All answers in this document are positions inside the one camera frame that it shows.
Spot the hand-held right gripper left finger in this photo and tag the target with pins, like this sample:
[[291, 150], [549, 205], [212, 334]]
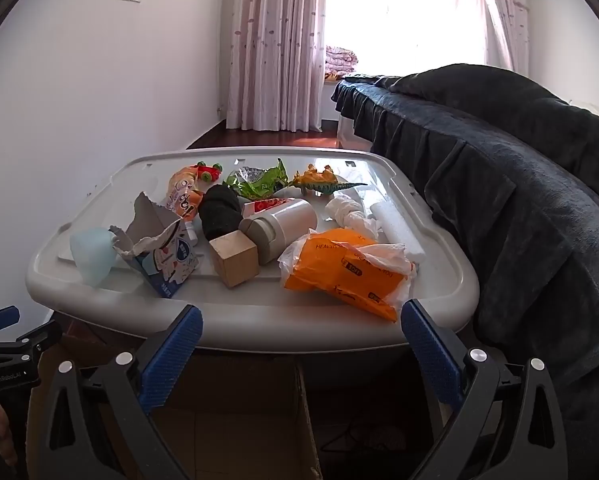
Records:
[[172, 360]]

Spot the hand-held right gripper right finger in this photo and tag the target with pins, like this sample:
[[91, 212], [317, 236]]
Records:
[[432, 355]]

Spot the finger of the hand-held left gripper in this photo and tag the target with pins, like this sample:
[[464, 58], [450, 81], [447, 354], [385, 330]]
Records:
[[2, 317], [29, 341]]

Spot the cardboard box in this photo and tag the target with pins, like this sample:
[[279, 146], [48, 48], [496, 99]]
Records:
[[239, 410]]

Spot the torn blue white carton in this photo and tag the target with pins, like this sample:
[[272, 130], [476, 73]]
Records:
[[167, 260]]

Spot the small cardboard square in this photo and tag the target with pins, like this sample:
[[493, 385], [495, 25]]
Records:
[[232, 260]]

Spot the orange plastic bag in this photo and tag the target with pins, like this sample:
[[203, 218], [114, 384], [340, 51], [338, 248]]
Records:
[[329, 270]]

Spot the white foam roll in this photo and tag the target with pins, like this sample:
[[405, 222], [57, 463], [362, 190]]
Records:
[[394, 225]]

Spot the orange snack packet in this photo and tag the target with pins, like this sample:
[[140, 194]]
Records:
[[182, 190]]

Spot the white cylindrical bottle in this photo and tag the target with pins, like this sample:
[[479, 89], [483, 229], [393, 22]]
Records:
[[289, 220]]

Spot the person's left hand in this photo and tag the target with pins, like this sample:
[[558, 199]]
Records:
[[2, 430]]

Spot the grey plastic storage box lid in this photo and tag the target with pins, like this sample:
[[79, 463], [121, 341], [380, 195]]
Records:
[[259, 310]]

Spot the black sock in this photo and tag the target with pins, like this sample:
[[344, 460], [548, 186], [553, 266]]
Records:
[[219, 210]]

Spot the red white wrapper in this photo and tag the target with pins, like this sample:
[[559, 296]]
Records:
[[267, 205]]

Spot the dark blue blanket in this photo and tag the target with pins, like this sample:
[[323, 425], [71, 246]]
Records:
[[504, 185]]

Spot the red green toy car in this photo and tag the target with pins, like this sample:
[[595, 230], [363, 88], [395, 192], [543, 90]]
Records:
[[207, 172]]

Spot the green foil wrapper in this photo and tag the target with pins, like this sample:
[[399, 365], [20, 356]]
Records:
[[264, 182]]

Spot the orange green toy dinosaur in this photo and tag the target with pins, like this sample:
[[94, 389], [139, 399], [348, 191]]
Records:
[[319, 177]]

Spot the folded pink quilts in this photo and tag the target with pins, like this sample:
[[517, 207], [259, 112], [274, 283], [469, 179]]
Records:
[[339, 60]]

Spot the pink patterned curtain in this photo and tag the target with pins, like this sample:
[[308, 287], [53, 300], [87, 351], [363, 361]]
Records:
[[274, 45], [509, 15]]

